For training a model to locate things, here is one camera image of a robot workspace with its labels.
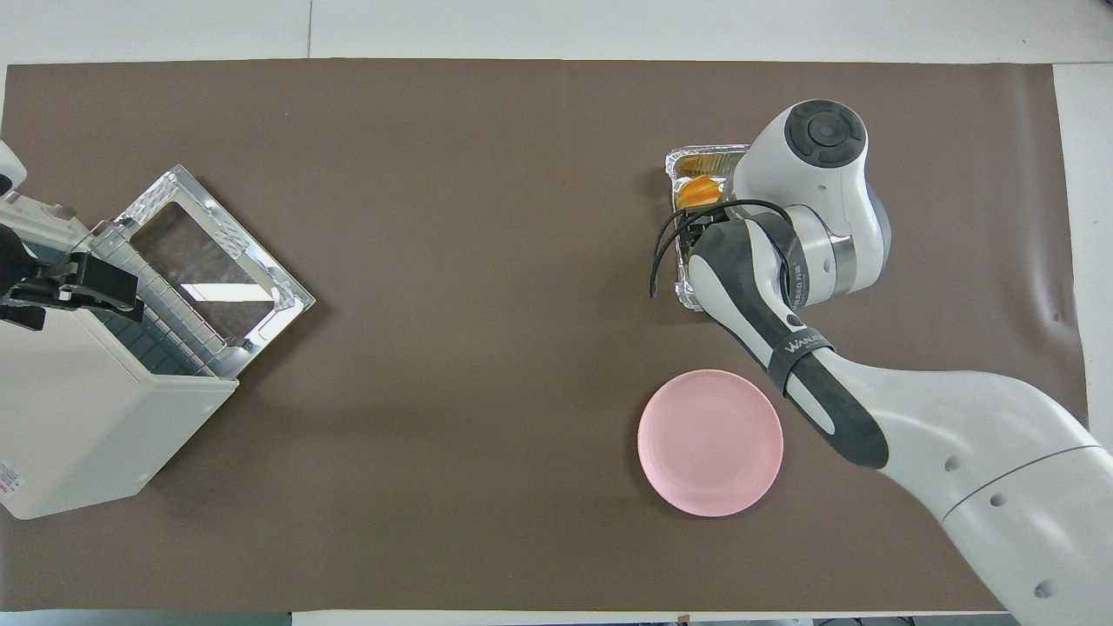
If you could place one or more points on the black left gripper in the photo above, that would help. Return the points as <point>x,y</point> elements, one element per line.
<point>22,283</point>

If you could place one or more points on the sliced yellow bread loaf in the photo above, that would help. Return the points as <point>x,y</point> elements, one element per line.
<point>700,191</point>

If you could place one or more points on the aluminium foil tray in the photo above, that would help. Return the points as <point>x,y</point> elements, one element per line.
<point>696,156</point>

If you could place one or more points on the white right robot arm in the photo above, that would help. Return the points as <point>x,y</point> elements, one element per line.
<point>1000,452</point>

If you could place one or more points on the glass oven door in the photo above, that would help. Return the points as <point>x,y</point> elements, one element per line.
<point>209,261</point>

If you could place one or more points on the white toaster oven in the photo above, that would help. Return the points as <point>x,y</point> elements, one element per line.
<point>78,417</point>

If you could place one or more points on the brown table mat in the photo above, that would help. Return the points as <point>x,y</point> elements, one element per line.
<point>435,261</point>

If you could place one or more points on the pink round plate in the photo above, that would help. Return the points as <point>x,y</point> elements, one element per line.
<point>710,443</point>

